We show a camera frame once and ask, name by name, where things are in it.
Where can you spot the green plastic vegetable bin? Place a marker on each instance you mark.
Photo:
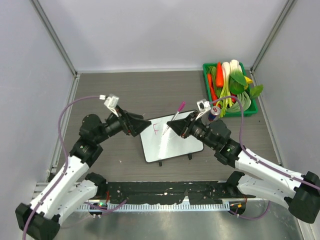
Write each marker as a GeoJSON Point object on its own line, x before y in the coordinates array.
{"type": "Point", "coordinates": [252, 107]}

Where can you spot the white green bok choy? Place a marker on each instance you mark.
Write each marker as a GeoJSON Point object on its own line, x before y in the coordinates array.
{"type": "Point", "coordinates": [234, 79]}

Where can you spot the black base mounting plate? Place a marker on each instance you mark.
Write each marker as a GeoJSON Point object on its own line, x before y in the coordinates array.
{"type": "Point", "coordinates": [170, 192]}

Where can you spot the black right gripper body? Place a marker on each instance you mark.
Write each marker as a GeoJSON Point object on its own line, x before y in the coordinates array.
{"type": "Point", "coordinates": [188, 128]}

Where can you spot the green leaf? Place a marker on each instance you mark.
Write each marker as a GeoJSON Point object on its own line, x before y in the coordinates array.
{"type": "Point", "coordinates": [255, 91]}

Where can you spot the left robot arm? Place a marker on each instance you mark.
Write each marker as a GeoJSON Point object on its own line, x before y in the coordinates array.
{"type": "Point", "coordinates": [42, 218]}

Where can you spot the magenta capped white marker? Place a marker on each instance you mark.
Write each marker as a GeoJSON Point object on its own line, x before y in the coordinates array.
{"type": "Point", "coordinates": [181, 107]}

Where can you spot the large orange carrot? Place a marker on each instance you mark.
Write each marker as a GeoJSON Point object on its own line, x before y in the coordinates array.
{"type": "Point", "coordinates": [219, 80]}

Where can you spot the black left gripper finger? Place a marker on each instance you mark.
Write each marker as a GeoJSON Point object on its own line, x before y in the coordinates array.
{"type": "Point", "coordinates": [130, 117]}
{"type": "Point", "coordinates": [138, 126]}

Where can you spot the blue silver drink can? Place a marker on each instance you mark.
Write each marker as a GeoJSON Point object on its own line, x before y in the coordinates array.
{"type": "Point", "coordinates": [213, 114]}

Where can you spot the green celery stalks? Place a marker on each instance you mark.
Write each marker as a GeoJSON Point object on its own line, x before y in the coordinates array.
{"type": "Point", "coordinates": [226, 102]}

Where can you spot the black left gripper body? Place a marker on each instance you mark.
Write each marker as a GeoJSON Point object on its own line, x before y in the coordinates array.
{"type": "Point", "coordinates": [125, 126]}

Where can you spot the yellow pepper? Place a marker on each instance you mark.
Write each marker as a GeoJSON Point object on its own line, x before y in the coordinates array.
{"type": "Point", "coordinates": [248, 82]}

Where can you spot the white slotted cable duct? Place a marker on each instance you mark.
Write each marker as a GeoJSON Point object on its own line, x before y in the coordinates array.
{"type": "Point", "coordinates": [185, 206]}

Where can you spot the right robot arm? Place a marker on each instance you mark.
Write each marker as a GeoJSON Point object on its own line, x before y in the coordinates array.
{"type": "Point", "coordinates": [254, 175]}

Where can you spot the pale green bok choy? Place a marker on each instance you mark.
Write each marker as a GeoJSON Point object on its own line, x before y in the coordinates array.
{"type": "Point", "coordinates": [245, 103]}

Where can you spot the small orange carrot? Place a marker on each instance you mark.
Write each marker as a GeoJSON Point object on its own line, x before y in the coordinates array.
{"type": "Point", "coordinates": [211, 87]}

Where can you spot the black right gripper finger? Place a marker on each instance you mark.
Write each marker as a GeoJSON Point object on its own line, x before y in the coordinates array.
{"type": "Point", "coordinates": [182, 120]}
{"type": "Point", "coordinates": [178, 127]}

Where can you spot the white whiteboard black frame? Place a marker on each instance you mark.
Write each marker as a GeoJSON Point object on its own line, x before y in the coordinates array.
{"type": "Point", "coordinates": [159, 144]}

